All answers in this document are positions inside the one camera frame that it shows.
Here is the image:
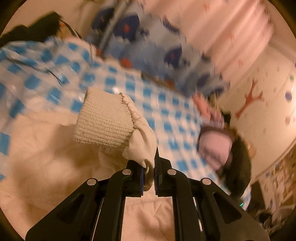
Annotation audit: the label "cream quilted padded jacket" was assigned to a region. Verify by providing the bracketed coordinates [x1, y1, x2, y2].
[1, 88, 175, 240]

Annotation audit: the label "pink clothes pile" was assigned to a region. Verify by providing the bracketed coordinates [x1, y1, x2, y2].
[192, 92, 224, 128]

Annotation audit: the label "pink folded jacket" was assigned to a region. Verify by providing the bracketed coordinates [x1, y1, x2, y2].
[197, 126, 234, 171]

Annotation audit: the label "blue white checkered bed cover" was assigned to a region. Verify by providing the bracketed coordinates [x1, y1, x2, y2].
[0, 37, 253, 209]

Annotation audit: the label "blue whale print curtain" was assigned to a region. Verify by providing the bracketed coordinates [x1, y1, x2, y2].
[86, 1, 274, 97]

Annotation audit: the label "black charging cable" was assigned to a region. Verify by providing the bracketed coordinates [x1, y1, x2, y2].
[58, 19, 82, 39]

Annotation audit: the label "black clothes by wall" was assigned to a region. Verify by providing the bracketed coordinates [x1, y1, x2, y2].
[1, 11, 61, 47]

